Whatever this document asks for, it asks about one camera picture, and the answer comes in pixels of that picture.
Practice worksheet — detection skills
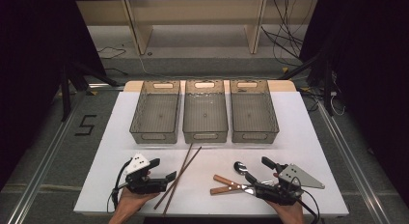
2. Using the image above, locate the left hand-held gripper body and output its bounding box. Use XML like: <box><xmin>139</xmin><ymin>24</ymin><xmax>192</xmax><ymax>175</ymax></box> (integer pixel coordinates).
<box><xmin>123</xmin><ymin>153</ymin><xmax>169</xmax><ymax>196</ymax></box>

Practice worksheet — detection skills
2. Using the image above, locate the left hand-held gripper cable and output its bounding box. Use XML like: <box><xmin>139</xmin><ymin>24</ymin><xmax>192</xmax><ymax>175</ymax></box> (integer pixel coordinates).
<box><xmin>106</xmin><ymin>157</ymin><xmax>133</xmax><ymax>214</ymax></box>

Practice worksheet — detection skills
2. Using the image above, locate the wooden-handled knife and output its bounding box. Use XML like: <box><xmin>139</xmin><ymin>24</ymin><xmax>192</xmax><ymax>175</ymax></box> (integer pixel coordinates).
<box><xmin>212</xmin><ymin>174</ymin><xmax>259</xmax><ymax>196</ymax></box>

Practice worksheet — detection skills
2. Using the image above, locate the person's left hand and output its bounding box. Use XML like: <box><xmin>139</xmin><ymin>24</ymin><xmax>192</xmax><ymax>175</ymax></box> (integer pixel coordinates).
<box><xmin>113</xmin><ymin>187</ymin><xmax>161</xmax><ymax>219</ymax></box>

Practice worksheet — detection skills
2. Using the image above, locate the white plug with cable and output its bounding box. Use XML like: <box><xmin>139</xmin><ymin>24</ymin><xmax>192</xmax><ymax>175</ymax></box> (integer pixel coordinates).
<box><xmin>329</xmin><ymin>91</ymin><xmax>345</xmax><ymax>118</ymax></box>

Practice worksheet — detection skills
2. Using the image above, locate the black metal stand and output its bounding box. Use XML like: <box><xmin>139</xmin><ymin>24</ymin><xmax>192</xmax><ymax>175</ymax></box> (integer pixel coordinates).
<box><xmin>59</xmin><ymin>61</ymin><xmax>121</xmax><ymax>123</ymax></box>
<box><xmin>278</xmin><ymin>49</ymin><xmax>336</xmax><ymax>118</ymax></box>

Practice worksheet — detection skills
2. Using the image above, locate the wooden-handled fork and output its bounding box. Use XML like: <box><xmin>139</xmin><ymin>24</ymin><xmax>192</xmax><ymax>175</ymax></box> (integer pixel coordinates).
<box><xmin>209</xmin><ymin>180</ymin><xmax>275</xmax><ymax>197</ymax></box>

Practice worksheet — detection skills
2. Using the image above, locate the translucent grey plastic bin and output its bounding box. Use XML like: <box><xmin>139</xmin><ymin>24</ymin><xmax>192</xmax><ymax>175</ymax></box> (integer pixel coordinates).
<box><xmin>129</xmin><ymin>80</ymin><xmax>181</xmax><ymax>145</ymax></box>
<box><xmin>229</xmin><ymin>79</ymin><xmax>280</xmax><ymax>145</ymax></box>
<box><xmin>181</xmin><ymin>79</ymin><xmax>230</xmax><ymax>145</ymax></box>

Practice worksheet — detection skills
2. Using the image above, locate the aluminium floor rail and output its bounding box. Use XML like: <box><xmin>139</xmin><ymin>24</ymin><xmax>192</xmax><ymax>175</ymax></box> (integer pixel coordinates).
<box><xmin>5</xmin><ymin>91</ymin><xmax>89</xmax><ymax>224</ymax></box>
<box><xmin>315</xmin><ymin>100</ymin><xmax>392</xmax><ymax>224</ymax></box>

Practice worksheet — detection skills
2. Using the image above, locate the light wooden shelf unit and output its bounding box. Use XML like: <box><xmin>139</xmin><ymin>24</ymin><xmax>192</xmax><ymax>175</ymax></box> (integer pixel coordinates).
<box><xmin>76</xmin><ymin>0</ymin><xmax>319</xmax><ymax>56</ymax></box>

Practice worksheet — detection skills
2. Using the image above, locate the white table mat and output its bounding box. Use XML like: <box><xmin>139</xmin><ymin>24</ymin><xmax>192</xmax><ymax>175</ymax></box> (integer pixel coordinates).
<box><xmin>73</xmin><ymin>90</ymin><xmax>350</xmax><ymax>217</ymax></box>

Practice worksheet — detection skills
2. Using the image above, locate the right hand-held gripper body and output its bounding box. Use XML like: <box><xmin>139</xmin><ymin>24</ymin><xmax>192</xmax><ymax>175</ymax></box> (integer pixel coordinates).
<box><xmin>255</xmin><ymin>163</ymin><xmax>326</xmax><ymax>207</ymax></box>

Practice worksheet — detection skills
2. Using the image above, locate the metal spoon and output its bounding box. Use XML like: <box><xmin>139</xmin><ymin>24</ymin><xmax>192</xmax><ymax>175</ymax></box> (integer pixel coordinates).
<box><xmin>233</xmin><ymin>160</ymin><xmax>259</xmax><ymax>183</ymax></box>

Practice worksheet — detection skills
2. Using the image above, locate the black curtain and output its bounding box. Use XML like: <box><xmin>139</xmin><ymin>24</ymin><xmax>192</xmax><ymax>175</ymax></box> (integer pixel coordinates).
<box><xmin>301</xmin><ymin>0</ymin><xmax>409</xmax><ymax>207</ymax></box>
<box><xmin>0</xmin><ymin>0</ymin><xmax>108</xmax><ymax>190</ymax></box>

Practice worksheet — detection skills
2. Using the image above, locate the thin black floor cable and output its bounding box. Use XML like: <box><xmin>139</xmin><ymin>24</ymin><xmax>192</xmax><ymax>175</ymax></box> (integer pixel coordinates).
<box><xmin>96</xmin><ymin>45</ymin><xmax>127</xmax><ymax>61</ymax></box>

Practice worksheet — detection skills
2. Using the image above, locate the person's right hand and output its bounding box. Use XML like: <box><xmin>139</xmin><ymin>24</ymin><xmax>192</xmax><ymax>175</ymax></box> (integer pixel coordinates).
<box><xmin>265</xmin><ymin>199</ymin><xmax>306</xmax><ymax>224</ymax></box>

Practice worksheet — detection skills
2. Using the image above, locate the bundle of black cables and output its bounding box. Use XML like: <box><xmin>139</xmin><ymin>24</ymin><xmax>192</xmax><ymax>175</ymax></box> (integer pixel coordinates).
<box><xmin>259</xmin><ymin>0</ymin><xmax>311</xmax><ymax>63</ymax></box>

